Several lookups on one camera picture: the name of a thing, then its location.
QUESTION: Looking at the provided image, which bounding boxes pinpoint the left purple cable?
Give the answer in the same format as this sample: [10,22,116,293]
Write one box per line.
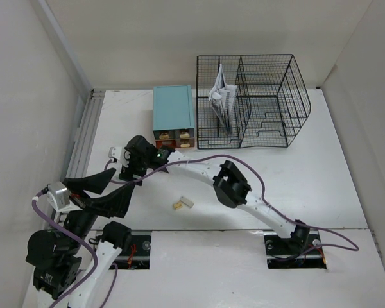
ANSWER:
[31,189,119,308]

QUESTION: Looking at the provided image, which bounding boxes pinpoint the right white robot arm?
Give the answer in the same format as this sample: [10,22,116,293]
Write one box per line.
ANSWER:
[109,135,310,257]

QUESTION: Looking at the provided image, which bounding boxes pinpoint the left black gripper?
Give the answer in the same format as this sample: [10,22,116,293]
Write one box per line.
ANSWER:
[64,166,136,253]

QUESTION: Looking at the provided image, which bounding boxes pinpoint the black wire mesh organizer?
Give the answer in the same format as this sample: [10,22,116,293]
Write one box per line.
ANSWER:
[196,54,311,150]

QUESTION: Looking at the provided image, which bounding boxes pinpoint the white paper booklet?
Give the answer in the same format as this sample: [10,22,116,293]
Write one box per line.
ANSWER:
[208,64,237,133]

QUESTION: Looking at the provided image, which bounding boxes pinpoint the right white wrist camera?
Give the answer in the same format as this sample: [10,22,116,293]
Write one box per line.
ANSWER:
[108,147,131,168]

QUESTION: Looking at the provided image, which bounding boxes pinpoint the purple cable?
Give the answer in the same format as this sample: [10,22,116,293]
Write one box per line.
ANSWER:
[31,189,119,308]
[103,154,360,257]

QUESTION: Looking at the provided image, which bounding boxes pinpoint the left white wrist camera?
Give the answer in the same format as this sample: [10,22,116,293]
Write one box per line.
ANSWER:
[47,182,71,212]

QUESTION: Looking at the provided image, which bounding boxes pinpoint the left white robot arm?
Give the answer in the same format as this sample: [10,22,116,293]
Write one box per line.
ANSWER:
[26,168,137,307]

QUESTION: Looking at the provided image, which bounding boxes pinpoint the teal mini drawer cabinet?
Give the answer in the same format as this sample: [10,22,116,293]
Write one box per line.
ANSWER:
[153,85,195,148]

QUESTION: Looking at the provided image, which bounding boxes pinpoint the aluminium rail frame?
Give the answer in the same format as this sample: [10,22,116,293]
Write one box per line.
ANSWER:
[50,88,105,231]

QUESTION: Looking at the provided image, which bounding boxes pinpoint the small wooden eraser block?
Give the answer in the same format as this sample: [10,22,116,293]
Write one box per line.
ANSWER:
[173,201,184,210]

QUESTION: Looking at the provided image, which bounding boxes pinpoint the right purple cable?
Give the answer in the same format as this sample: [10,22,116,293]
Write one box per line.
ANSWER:
[103,154,360,257]

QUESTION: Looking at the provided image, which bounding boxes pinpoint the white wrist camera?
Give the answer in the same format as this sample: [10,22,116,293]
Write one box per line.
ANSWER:
[47,182,71,212]
[108,147,131,168]

